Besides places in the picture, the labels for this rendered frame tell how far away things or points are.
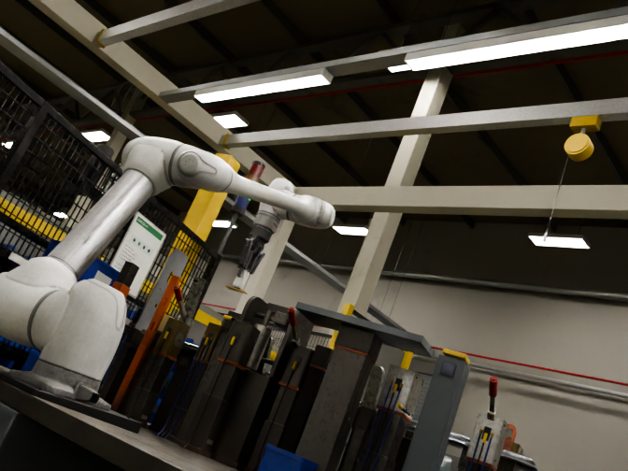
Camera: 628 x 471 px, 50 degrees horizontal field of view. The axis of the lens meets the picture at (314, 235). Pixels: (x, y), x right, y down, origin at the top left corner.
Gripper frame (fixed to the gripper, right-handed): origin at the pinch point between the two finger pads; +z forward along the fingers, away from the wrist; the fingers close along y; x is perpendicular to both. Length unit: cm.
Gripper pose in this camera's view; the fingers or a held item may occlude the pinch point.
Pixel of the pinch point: (240, 278)
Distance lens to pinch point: 246.7
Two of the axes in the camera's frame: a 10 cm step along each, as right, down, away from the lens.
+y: 3.4, 4.4, 8.3
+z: -3.7, 8.8, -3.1
